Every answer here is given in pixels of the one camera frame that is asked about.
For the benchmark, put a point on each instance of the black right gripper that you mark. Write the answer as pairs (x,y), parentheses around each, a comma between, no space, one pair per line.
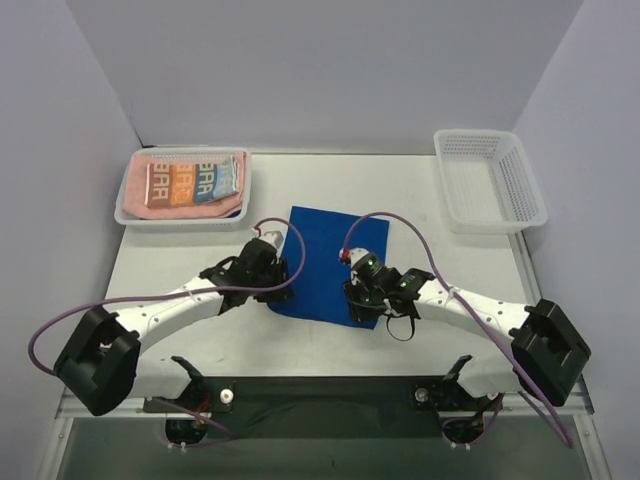
(356,303)

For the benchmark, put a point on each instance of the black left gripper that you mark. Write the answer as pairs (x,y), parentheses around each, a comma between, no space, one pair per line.
(278,275)

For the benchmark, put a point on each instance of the blue towel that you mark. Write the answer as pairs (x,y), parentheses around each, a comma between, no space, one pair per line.
(317,292)
(234,212)

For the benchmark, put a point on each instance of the pink towel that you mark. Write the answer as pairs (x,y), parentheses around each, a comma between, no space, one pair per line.
(137,184)

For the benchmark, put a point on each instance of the orange patterned towel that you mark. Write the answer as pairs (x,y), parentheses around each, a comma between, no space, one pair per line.
(176,184)

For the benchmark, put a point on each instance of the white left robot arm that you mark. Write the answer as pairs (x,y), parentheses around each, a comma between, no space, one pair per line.
(106,358)

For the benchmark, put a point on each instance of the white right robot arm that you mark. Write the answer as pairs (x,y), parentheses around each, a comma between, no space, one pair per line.
(540,350)

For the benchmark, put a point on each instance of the folded blue towel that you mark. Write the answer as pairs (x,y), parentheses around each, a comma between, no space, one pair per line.
(234,212)

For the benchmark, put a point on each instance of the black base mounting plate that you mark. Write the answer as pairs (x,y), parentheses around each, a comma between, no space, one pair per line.
(216,409)

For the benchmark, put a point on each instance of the white left plastic basket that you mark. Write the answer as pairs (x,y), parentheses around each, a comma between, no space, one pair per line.
(214,216)

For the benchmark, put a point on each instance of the white plastic basket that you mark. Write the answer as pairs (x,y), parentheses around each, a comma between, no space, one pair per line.
(214,216)
(487,182)

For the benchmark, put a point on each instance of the white right plastic basket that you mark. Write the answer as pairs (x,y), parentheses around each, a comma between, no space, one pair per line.
(487,182)

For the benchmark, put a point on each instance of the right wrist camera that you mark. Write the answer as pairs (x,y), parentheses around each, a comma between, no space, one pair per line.
(351,256)

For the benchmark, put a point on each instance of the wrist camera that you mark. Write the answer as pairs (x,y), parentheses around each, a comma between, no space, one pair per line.
(351,256)
(273,238)

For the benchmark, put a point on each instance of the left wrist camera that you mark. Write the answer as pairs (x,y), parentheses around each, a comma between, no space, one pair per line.
(273,238)

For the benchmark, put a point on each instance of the aluminium frame rail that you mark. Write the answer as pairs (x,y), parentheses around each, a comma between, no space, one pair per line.
(497,265)

